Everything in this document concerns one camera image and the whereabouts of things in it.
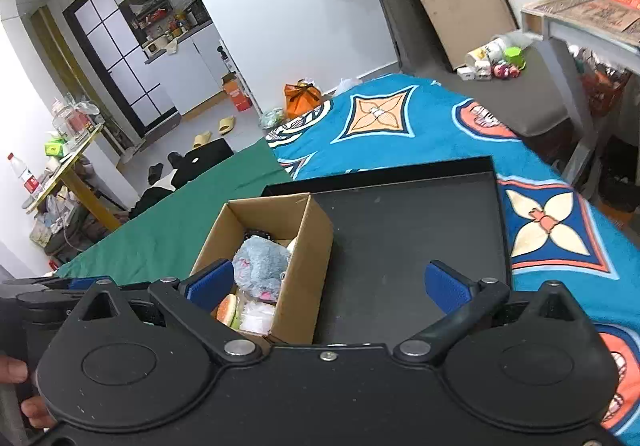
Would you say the grey table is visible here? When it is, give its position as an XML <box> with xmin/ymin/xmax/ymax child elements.
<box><xmin>520</xmin><ymin>0</ymin><xmax>640</xmax><ymax>203</ymax></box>

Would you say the white kitchen cabinet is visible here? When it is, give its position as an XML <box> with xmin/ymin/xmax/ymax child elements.
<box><xmin>92</xmin><ymin>0</ymin><xmax>237</xmax><ymax>117</ymax></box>

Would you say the white jar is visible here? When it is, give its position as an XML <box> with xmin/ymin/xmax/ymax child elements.
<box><xmin>465</xmin><ymin>36</ymin><xmax>510</xmax><ymax>71</ymax></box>

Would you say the black tray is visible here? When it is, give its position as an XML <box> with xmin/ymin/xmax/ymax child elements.
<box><xmin>261</xmin><ymin>156</ymin><xmax>512</xmax><ymax>348</ymax></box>

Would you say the green plastic bag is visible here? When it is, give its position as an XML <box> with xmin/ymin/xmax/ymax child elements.
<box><xmin>259</xmin><ymin>108</ymin><xmax>287</xmax><ymax>129</ymax></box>

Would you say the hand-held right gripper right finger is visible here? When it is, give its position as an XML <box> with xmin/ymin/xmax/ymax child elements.
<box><xmin>393</xmin><ymin>259</ymin><xmax>594</xmax><ymax>363</ymax></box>

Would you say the green bed sheet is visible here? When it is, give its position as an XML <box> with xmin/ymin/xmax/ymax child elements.
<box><xmin>52</xmin><ymin>141</ymin><xmax>296</xmax><ymax>287</ymax></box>

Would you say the flat cardboard sheet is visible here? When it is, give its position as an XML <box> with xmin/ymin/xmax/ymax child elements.
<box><xmin>531</xmin><ymin>0</ymin><xmax>640</xmax><ymax>35</ymax></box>

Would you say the brown cardboard box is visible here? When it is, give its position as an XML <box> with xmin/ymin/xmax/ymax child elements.
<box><xmin>190</xmin><ymin>193</ymin><xmax>334</xmax><ymax>346</ymax></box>

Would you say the clear water bottle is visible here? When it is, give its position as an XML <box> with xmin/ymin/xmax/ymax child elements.
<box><xmin>7</xmin><ymin>152</ymin><xmax>42</xmax><ymax>197</ymax></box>

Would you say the orange bag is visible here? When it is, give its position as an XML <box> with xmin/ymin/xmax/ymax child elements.
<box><xmin>284</xmin><ymin>80</ymin><xmax>323</xmax><ymax>119</ymax></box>

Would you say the white narrow rack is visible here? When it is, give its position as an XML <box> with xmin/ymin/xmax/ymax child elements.
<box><xmin>217</xmin><ymin>40</ymin><xmax>262</xmax><ymax>115</ymax></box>

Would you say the person's left hand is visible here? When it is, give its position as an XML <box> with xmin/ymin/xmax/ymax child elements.
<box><xmin>0</xmin><ymin>358</ymin><xmax>57</xmax><ymax>430</ymax></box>

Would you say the yellow table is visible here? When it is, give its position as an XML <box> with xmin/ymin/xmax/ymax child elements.
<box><xmin>25</xmin><ymin>123</ymin><xmax>123</xmax><ymax>231</ymax></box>

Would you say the clear plastic jar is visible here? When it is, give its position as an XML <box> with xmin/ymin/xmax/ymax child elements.
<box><xmin>51</xmin><ymin>96</ymin><xmax>99</xmax><ymax>137</ymax></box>

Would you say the grey plush toy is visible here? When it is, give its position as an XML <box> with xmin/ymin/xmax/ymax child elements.
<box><xmin>232</xmin><ymin>236</ymin><xmax>293</xmax><ymax>301</ymax></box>

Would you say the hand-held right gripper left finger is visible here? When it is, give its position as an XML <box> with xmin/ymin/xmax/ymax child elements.
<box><xmin>75</xmin><ymin>259</ymin><xmax>271</xmax><ymax>365</ymax></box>

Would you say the blue printed blanket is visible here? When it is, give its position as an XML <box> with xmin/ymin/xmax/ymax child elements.
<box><xmin>265</xmin><ymin>73</ymin><xmax>640</xmax><ymax>446</ymax></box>

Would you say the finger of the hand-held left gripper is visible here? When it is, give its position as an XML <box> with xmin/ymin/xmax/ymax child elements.
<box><xmin>0</xmin><ymin>275</ymin><xmax>116</xmax><ymax>299</ymax></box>

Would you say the burger plush toy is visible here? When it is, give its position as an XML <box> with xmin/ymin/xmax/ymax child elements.
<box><xmin>216</xmin><ymin>294</ymin><xmax>240</xmax><ymax>327</ymax></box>

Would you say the black-framed sliding door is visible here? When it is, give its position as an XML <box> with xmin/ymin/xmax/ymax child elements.
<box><xmin>62</xmin><ymin>0</ymin><xmax>182</xmax><ymax>137</ymax></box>

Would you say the white plastic bag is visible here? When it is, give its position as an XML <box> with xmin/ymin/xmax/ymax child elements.
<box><xmin>332</xmin><ymin>77</ymin><xmax>364</xmax><ymax>97</ymax></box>

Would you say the clear plastic bag item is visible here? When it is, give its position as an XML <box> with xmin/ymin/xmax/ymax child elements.
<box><xmin>239</xmin><ymin>301</ymin><xmax>277</xmax><ymax>334</ymax></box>

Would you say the black and white bag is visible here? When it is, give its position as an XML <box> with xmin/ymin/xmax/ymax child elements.
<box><xmin>129</xmin><ymin>138</ymin><xmax>235</xmax><ymax>219</ymax></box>

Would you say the pile of plastic bags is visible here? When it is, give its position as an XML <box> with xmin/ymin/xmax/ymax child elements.
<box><xmin>27</xmin><ymin>161</ymin><xmax>103</xmax><ymax>257</ymax></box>

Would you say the orange cardboard box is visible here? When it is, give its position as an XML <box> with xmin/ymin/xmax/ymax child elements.
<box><xmin>221</xmin><ymin>73</ymin><xmax>252</xmax><ymax>113</ymax></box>

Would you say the grey mat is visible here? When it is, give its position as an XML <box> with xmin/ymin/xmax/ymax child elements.
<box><xmin>366</xmin><ymin>0</ymin><xmax>573</xmax><ymax>139</ymax></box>

